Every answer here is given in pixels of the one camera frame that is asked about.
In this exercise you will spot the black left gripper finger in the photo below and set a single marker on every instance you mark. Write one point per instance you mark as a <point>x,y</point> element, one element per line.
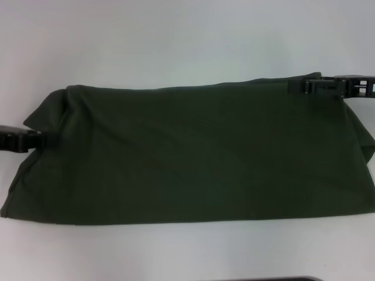
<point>41,140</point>

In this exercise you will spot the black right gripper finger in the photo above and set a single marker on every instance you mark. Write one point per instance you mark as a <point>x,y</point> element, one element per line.
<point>316,87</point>

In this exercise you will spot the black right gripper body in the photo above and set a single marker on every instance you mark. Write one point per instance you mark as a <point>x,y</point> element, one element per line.
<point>359,86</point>

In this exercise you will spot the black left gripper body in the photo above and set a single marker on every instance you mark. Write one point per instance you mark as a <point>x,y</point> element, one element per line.
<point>11,139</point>

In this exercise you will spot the dark green FREE T-shirt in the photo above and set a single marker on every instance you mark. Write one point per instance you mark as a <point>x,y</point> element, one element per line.
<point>190,146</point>

